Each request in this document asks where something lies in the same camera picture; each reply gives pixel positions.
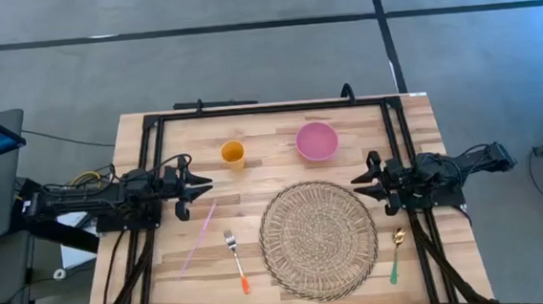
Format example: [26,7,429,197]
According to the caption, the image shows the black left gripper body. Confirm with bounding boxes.
[159,153,197,224]

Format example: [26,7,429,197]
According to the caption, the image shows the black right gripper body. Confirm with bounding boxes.
[365,147,420,219]

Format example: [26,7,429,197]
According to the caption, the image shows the yellow plastic cup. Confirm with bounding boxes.
[218,139,248,172]

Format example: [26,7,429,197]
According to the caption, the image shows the pink drinking straw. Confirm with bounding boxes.
[173,201,223,279]

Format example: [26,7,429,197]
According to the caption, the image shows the pink plastic bowl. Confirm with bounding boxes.
[293,119,341,163]

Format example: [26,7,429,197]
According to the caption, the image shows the fork with orange handle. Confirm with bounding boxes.
[223,228,252,297]

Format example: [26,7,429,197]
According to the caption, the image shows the round woven straw placemat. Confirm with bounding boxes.
[254,177,383,304]

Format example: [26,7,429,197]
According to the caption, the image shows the white sheet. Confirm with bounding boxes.
[56,210,102,271]

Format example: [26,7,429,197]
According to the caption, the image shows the black support beam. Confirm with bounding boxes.
[10,214,102,261]

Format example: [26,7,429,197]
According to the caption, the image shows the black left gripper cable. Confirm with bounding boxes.
[149,152,193,179]

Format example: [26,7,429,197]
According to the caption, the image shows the gold spoon with green handle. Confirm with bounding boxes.
[385,226,410,287]

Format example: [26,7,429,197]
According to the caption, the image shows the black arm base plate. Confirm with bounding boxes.
[398,185,467,212]
[94,200,163,234]

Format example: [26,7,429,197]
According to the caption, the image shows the black bar bracket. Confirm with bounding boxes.
[172,97,260,112]

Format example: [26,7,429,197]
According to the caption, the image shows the yellow cable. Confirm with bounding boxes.
[69,169,105,191]

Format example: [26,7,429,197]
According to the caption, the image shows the black aluminium table frame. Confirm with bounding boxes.
[72,86,499,304]

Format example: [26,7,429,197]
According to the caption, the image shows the thin black floor cable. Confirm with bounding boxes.
[21,123,116,155]

